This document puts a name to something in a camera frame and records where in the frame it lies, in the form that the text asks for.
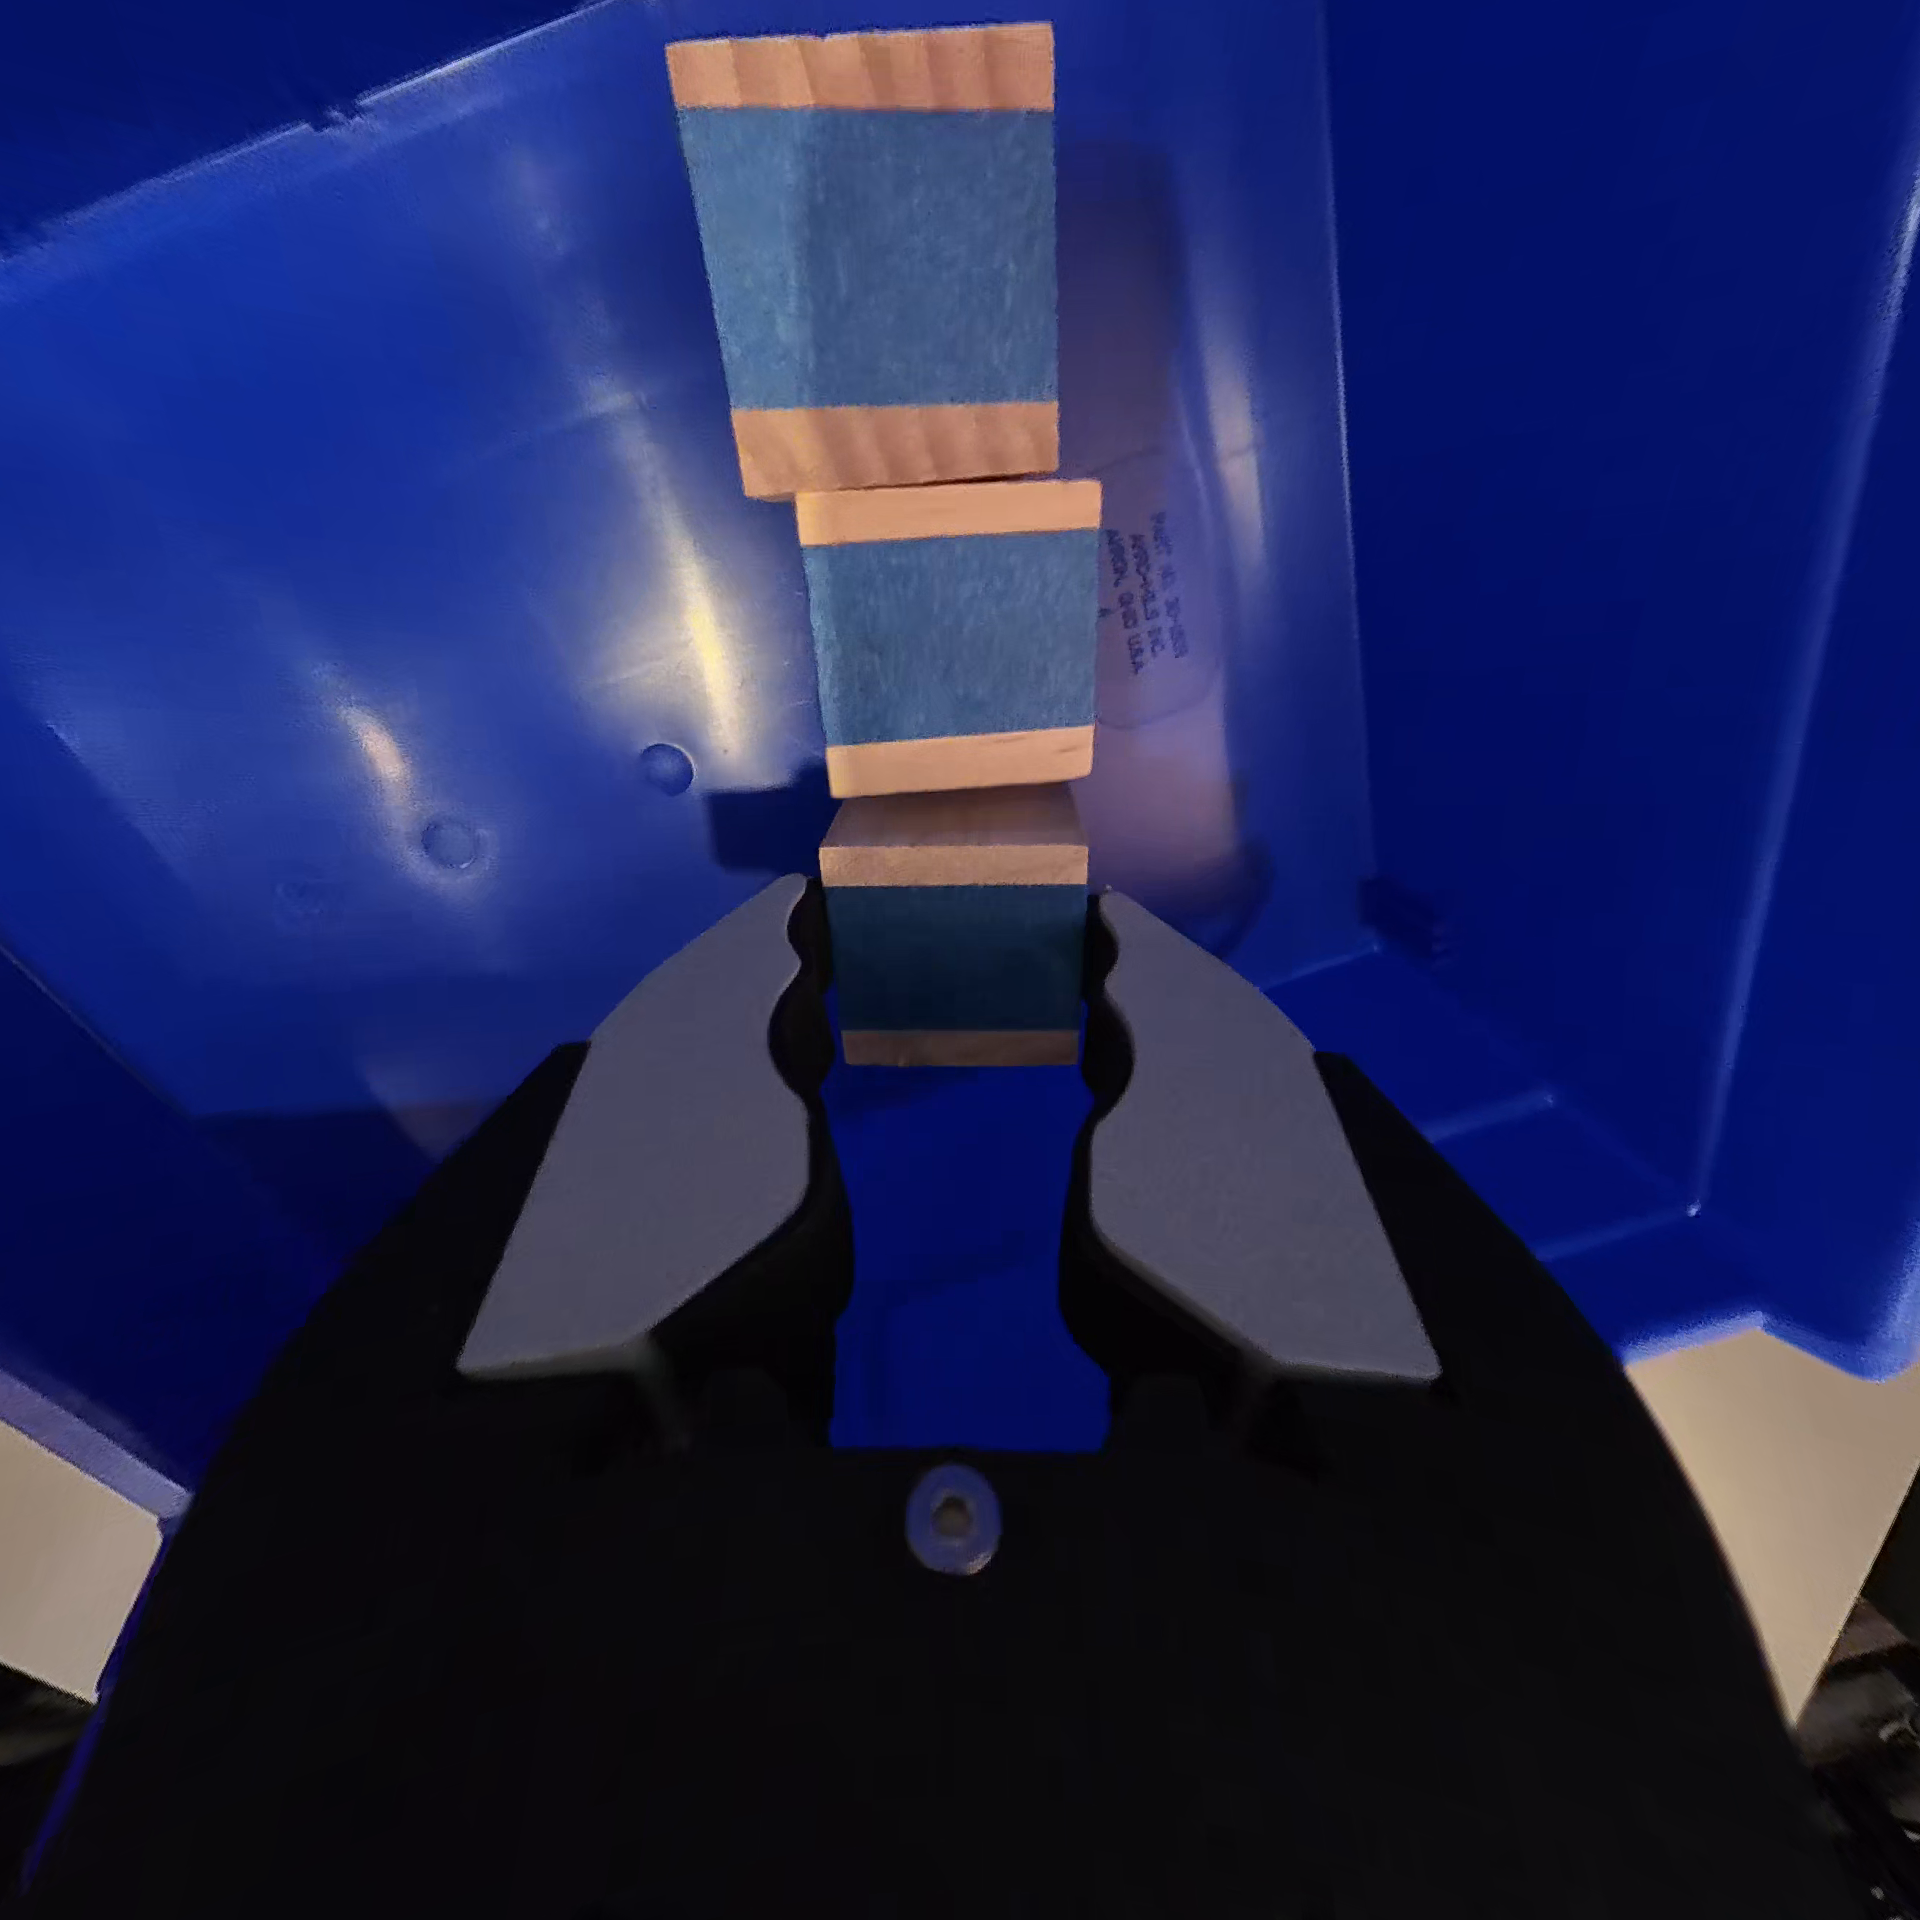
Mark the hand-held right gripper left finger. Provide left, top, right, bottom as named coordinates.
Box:
left=453, top=873, right=855, bottom=1453

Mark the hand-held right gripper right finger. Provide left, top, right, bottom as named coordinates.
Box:
left=1053, top=890, right=1449, bottom=1449

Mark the wooden cube with blue stripe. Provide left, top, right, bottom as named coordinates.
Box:
left=795, top=479, right=1104, bottom=801
left=662, top=23, right=1062, bottom=500
left=819, top=786, right=1091, bottom=1069

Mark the blue plastic bin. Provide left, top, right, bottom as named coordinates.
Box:
left=0, top=0, right=1920, bottom=1521

